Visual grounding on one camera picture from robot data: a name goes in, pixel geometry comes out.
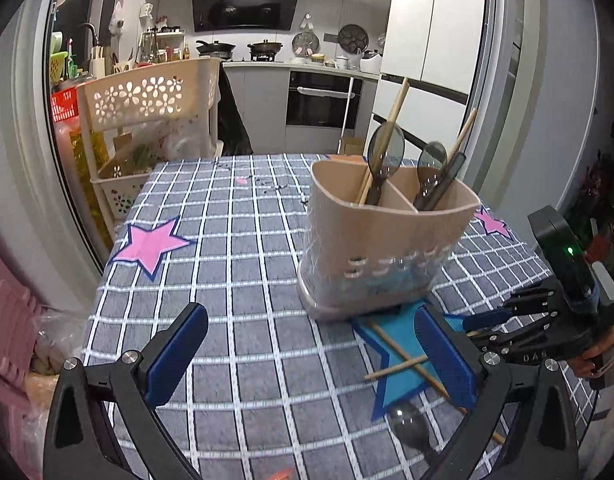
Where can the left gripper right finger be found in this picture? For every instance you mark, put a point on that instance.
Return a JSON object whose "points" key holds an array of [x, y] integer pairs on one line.
{"points": [[541, 442]]}

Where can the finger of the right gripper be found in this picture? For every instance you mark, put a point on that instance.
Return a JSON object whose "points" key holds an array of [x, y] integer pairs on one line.
{"points": [[482, 320]]}

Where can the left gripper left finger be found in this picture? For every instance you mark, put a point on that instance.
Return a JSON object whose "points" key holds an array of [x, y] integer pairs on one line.
{"points": [[80, 442]]}

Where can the smoky plastic spoon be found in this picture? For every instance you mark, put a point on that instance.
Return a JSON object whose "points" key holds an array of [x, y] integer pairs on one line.
{"points": [[411, 429], [386, 150], [431, 161]]}

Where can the dark plastic utensil handle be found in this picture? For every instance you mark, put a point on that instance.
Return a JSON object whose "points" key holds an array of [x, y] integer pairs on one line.
{"points": [[434, 192]]}

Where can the bag of peanuts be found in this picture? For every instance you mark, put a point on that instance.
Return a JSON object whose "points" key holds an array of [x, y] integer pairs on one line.
{"points": [[59, 335]]}

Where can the beige utensil holder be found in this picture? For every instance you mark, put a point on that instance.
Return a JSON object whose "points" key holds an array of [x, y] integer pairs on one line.
{"points": [[359, 259]]}

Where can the grey checked tablecloth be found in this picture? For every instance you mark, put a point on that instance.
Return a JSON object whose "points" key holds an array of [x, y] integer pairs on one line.
{"points": [[270, 389]]}

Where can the built-in black oven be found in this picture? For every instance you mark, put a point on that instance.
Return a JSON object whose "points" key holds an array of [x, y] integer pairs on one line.
{"points": [[322, 100]]}

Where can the white refrigerator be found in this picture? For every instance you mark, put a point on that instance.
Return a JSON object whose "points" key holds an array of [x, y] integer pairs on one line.
{"points": [[433, 44]]}

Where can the red plastic basket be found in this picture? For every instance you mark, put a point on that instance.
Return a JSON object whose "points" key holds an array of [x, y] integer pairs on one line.
{"points": [[64, 105]]}

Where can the beige perforated storage rack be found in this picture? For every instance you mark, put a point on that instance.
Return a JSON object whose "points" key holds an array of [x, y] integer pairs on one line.
{"points": [[132, 121]]}

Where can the black wok on stove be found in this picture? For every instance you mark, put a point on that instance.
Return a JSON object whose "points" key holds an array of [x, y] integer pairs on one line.
{"points": [[216, 49]]}

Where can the black range hood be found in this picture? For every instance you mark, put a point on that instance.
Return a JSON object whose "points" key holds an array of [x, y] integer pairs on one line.
{"points": [[212, 15]]}

